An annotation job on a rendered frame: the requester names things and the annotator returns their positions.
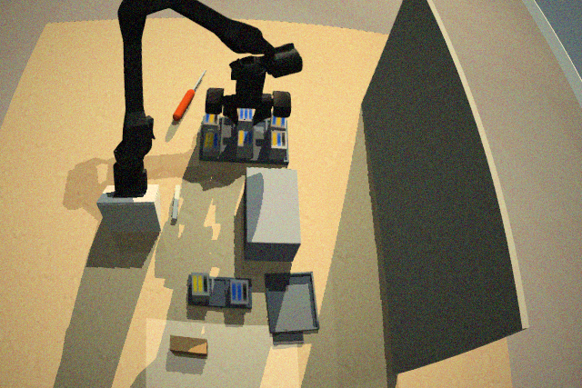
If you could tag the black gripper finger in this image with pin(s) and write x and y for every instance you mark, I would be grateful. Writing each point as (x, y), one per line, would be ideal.
(233, 116)
(260, 116)

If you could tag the orange-handled screwdriver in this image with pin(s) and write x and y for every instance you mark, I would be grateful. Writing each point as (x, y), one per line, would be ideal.
(186, 100)

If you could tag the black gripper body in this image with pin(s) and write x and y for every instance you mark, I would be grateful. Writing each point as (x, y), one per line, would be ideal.
(243, 98)

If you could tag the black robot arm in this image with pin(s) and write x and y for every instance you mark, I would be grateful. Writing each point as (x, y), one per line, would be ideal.
(130, 176)

